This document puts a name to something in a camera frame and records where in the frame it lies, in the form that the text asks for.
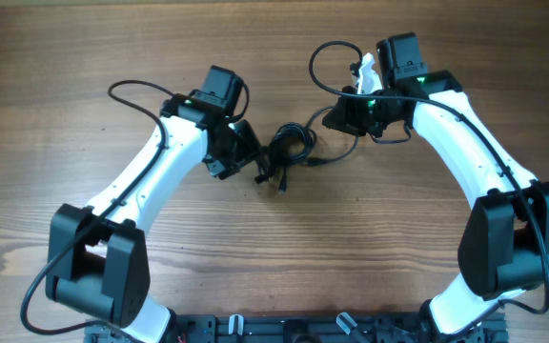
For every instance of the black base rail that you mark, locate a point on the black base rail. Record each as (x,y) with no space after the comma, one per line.
(298,328)

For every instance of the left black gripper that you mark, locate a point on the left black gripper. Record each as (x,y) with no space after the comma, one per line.
(251,151)

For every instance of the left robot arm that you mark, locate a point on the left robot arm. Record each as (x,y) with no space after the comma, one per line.
(97,261)

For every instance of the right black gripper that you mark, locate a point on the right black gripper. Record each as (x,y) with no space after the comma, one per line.
(346,119)

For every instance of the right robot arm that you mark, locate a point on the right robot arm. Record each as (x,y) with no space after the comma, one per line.
(504,250)

